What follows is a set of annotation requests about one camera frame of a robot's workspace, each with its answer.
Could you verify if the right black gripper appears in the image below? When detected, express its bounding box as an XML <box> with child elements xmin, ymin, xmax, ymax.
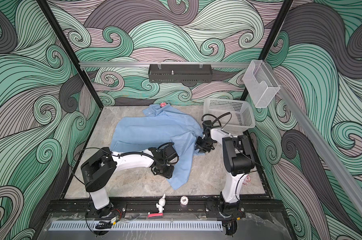
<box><xmin>194</xmin><ymin>136</ymin><xmax>215</xmax><ymax>153</ymax></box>

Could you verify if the light blue long sleeve shirt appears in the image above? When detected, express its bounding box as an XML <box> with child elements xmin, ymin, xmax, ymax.
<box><xmin>110</xmin><ymin>104</ymin><xmax>202</xmax><ymax>190</ymax></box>

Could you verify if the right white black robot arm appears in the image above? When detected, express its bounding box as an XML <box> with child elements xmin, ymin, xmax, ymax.
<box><xmin>195</xmin><ymin>129</ymin><xmax>255</xmax><ymax>207</ymax></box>

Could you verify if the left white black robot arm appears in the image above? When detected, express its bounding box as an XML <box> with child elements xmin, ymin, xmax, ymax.
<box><xmin>81</xmin><ymin>143</ymin><xmax>180</xmax><ymax>213</ymax></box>

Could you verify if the white rabbit figurine pink base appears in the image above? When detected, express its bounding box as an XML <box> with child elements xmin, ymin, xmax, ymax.
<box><xmin>148</xmin><ymin>194</ymin><xmax>166</xmax><ymax>219</ymax></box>

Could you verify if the white perforated plastic basket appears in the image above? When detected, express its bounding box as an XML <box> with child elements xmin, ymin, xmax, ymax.
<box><xmin>202</xmin><ymin>98</ymin><xmax>255</xmax><ymax>134</ymax></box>

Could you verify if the small round white figurine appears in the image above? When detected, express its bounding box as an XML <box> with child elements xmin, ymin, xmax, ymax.
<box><xmin>180</xmin><ymin>196</ymin><xmax>189</xmax><ymax>207</ymax></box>

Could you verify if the left black cable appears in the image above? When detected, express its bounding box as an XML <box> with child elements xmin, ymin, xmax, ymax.
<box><xmin>68</xmin><ymin>142</ymin><xmax>180</xmax><ymax>187</ymax></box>

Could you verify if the black cable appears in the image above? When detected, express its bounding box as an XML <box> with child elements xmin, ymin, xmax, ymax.
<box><xmin>200</xmin><ymin>111</ymin><xmax>264</xmax><ymax>199</ymax></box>
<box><xmin>68</xmin><ymin>142</ymin><xmax>180</xmax><ymax>187</ymax></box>

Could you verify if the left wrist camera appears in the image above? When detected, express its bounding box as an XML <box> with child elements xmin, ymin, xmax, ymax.
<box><xmin>163</xmin><ymin>145</ymin><xmax>179</xmax><ymax>165</ymax></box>

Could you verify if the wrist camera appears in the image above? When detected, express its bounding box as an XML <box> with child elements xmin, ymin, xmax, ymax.
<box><xmin>163</xmin><ymin>145</ymin><xmax>179</xmax><ymax>165</ymax></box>
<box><xmin>202</xmin><ymin>120</ymin><xmax>212</xmax><ymax>135</ymax></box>

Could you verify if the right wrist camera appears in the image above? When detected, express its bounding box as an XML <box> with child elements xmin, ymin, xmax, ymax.
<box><xmin>202</xmin><ymin>120</ymin><xmax>212</xmax><ymax>135</ymax></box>

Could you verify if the right black cable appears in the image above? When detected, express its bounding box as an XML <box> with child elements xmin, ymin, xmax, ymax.
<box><xmin>200</xmin><ymin>111</ymin><xmax>264</xmax><ymax>199</ymax></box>

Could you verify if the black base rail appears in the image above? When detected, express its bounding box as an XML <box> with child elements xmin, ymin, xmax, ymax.
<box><xmin>47</xmin><ymin>196</ymin><xmax>284</xmax><ymax>218</ymax></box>

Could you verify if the clear plastic wall bin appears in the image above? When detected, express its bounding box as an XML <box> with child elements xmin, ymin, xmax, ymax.
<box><xmin>242</xmin><ymin>60</ymin><xmax>280</xmax><ymax>109</ymax></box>

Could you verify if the aluminium rail back wall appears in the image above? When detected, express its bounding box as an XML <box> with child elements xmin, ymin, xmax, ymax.
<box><xmin>79</xmin><ymin>61</ymin><xmax>250</xmax><ymax>69</ymax></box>

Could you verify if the aluminium rail wall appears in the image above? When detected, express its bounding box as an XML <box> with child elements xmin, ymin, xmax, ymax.
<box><xmin>264</xmin><ymin>62</ymin><xmax>362</xmax><ymax>217</ymax></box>
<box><xmin>79</xmin><ymin>61</ymin><xmax>250</xmax><ymax>69</ymax></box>

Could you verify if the white slotted cable duct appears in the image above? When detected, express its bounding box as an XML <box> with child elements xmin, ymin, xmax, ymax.
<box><xmin>48</xmin><ymin>220</ymin><xmax>223</xmax><ymax>232</ymax></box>

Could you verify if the aluminium rail right wall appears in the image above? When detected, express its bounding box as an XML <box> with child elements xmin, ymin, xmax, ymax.
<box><xmin>264</xmin><ymin>62</ymin><xmax>362</xmax><ymax>217</ymax></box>

